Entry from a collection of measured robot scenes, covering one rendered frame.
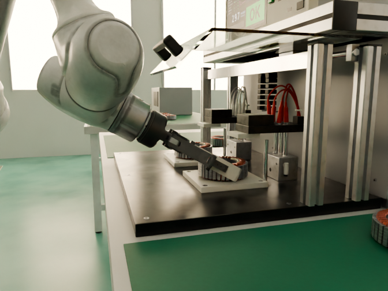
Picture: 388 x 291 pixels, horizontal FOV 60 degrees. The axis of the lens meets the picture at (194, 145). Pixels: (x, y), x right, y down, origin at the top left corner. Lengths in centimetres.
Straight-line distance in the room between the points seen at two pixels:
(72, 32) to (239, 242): 38
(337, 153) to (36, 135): 501
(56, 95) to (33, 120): 485
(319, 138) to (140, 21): 506
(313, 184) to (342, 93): 26
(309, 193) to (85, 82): 41
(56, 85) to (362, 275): 55
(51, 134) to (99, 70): 503
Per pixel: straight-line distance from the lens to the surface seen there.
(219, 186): 69
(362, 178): 70
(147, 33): 555
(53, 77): 65
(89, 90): 51
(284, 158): 79
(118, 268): 47
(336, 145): 83
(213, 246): 51
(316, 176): 63
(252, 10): 95
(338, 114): 82
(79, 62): 48
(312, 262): 49
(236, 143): 99
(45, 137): 551
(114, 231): 57
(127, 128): 66
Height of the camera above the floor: 97
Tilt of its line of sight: 9 degrees down
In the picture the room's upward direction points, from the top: straight up
